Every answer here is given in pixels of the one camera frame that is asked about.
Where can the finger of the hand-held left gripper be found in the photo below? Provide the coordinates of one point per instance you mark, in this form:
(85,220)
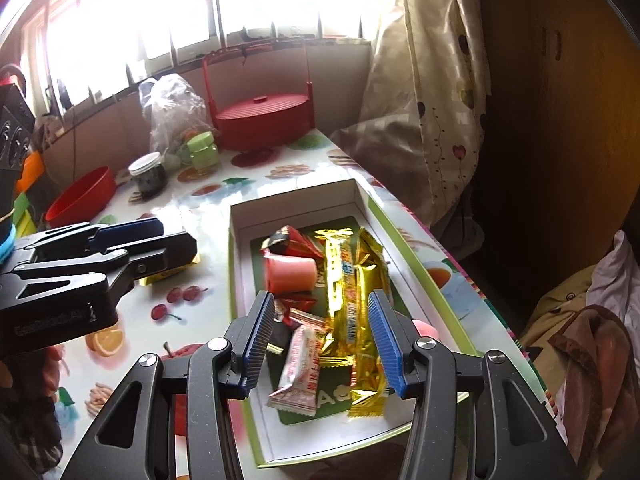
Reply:
(165,255)
(130,230)

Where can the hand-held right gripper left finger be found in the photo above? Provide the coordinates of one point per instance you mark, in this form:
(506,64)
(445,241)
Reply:
(257,340)

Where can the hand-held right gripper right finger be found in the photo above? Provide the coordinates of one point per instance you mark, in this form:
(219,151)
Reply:
(387,345)

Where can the small gold snack packet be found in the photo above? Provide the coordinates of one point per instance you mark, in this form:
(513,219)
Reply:
(170,272)

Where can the pink jelly cup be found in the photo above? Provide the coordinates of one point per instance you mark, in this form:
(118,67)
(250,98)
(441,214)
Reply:
(425,329)
(292,274)

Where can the long gold snack packet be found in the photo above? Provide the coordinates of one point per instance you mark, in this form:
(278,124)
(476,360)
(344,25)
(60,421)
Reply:
(365,390)
(342,285)

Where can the red dark square packet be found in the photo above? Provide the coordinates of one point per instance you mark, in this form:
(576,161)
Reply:
(292,242)

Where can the green white cardboard box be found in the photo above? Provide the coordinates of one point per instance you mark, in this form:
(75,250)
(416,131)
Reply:
(300,200)

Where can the dark jar with white lid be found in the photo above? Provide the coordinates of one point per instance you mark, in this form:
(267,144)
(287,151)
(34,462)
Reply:
(150,180)

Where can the printed tablecloth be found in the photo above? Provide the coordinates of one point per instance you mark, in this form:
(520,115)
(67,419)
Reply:
(200,210)

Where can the red plastic bowl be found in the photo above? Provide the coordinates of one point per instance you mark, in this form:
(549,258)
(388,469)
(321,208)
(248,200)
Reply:
(80,197)

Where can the green jar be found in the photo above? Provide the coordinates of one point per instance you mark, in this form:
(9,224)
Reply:
(200,152)

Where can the orange box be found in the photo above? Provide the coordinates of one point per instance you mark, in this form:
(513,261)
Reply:
(31,172)

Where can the clear plastic bag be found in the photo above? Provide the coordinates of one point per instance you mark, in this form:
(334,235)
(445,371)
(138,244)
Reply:
(170,105)

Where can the person's plaid clothing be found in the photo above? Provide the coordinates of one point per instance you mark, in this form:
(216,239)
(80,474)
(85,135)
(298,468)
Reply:
(25,440)

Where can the tan garment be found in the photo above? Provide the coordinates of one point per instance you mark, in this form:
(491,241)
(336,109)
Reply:
(555,310)

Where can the brown garment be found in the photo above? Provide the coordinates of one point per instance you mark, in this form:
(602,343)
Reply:
(595,360)

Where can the window with metal bars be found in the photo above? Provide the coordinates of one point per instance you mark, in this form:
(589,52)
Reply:
(216,10)

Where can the white cloth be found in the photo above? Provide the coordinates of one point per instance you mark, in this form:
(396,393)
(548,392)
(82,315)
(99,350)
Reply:
(620,280)

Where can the wooden cabinet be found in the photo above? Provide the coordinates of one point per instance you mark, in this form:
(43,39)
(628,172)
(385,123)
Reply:
(550,110)

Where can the cream patterned curtain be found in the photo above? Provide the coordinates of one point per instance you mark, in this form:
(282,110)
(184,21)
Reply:
(425,60)

